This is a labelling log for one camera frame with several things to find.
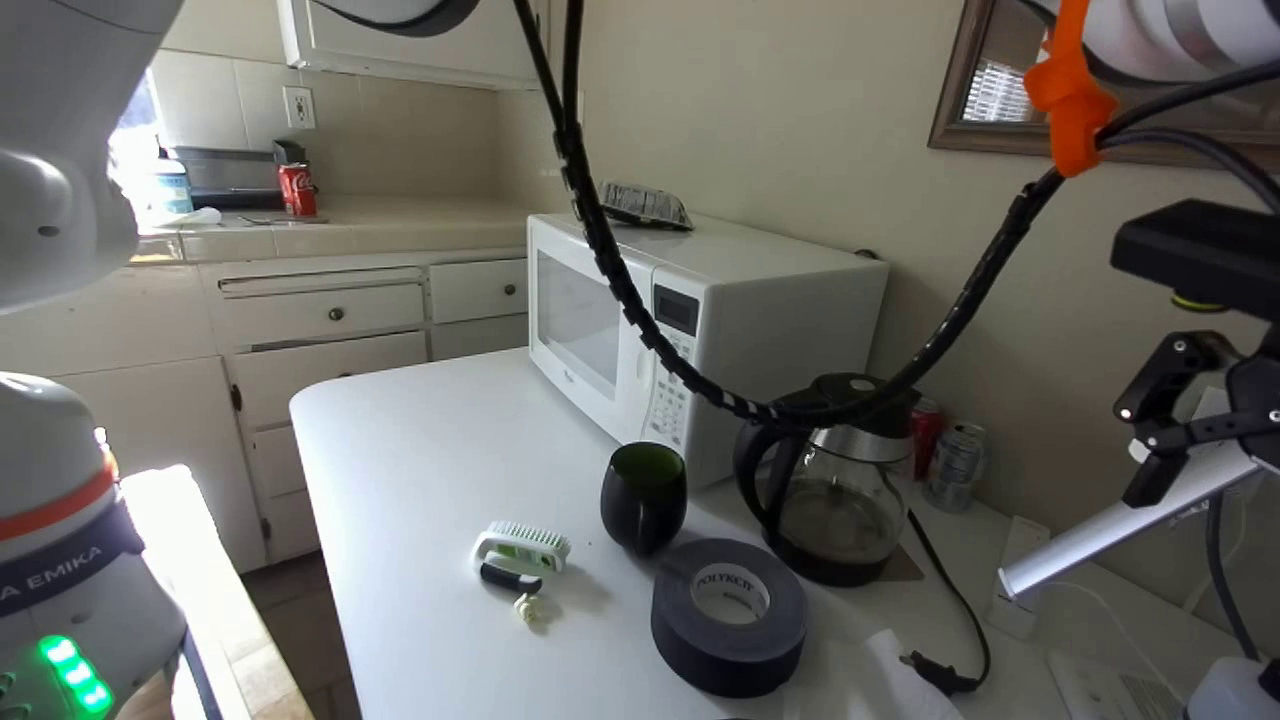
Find wood framed picture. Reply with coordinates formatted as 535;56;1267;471
928;0;1280;166

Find orange cable clamp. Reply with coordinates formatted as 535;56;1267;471
1026;0;1115;174

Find wall power outlet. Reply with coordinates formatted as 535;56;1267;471
281;89;316;130

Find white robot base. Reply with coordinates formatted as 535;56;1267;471
0;0;204;720

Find black remote on microwave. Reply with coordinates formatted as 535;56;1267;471
605;185;694;232

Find glass kettle black handle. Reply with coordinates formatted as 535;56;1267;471
737;371;918;587

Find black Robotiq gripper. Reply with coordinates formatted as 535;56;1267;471
1112;199;1280;506

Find grey duct tape roll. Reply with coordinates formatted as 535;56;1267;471
653;540;810;699

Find black power cord plug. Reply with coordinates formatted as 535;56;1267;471
899;502;996;699

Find white scrub brush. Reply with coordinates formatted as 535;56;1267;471
474;525;570;590

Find black cup green inside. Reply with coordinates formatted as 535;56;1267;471
600;439;688;557

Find silver soda can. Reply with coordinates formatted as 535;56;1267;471
928;421;987;511

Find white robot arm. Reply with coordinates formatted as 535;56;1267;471
1019;0;1280;506

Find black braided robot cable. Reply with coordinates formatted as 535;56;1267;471
509;0;1280;432

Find white kitchen cabinet drawers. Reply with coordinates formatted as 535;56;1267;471
196;249;535;570

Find red soda can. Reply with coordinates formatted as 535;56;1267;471
276;165;320;219

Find white microwave oven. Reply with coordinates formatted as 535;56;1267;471
529;215;890;487

